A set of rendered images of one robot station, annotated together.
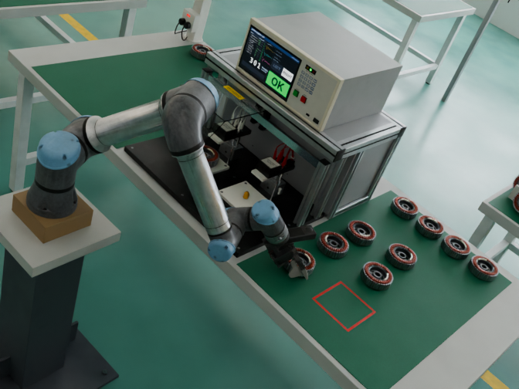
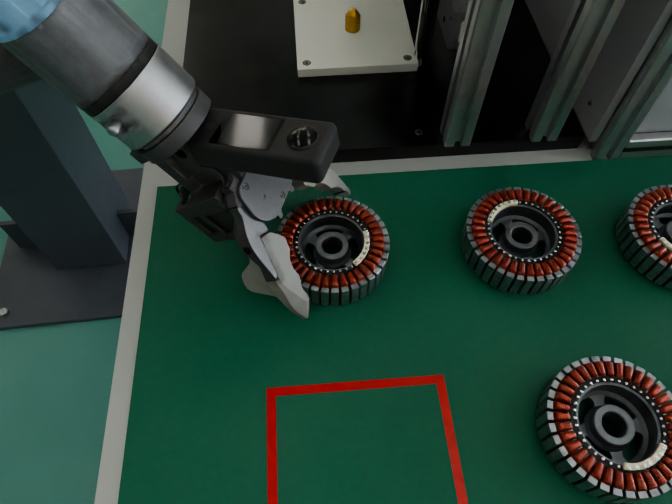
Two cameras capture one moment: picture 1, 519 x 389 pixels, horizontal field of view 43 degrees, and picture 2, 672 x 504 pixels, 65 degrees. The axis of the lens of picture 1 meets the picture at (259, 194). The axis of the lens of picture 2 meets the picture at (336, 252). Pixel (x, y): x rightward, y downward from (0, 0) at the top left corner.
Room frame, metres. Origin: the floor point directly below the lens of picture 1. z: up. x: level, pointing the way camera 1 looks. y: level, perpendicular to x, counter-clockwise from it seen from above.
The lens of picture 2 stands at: (1.54, -0.43, 1.22)
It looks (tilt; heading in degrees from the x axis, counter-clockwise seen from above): 58 degrees down; 53
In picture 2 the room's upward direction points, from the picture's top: straight up
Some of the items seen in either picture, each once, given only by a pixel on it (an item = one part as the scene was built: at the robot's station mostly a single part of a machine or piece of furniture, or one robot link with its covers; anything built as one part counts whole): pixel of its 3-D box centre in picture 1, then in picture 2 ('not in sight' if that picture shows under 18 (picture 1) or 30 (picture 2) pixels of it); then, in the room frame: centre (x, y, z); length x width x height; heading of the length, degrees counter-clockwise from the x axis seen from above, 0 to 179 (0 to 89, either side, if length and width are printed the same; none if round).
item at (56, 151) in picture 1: (59, 158); not in sight; (1.51, 0.59, 0.98); 0.13 x 0.12 x 0.14; 176
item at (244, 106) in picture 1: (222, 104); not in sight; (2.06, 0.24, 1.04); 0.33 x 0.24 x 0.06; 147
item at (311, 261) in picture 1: (298, 262); (332, 249); (1.70, -0.20, 0.77); 0.11 x 0.11 x 0.04
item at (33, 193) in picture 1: (53, 190); not in sight; (1.50, 0.59, 0.86); 0.15 x 0.15 x 0.10
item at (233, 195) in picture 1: (245, 198); (352, 32); (1.93, 0.04, 0.78); 0.15 x 0.15 x 0.01; 57
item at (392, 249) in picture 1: (401, 256); not in sight; (1.94, -0.57, 0.77); 0.11 x 0.11 x 0.04
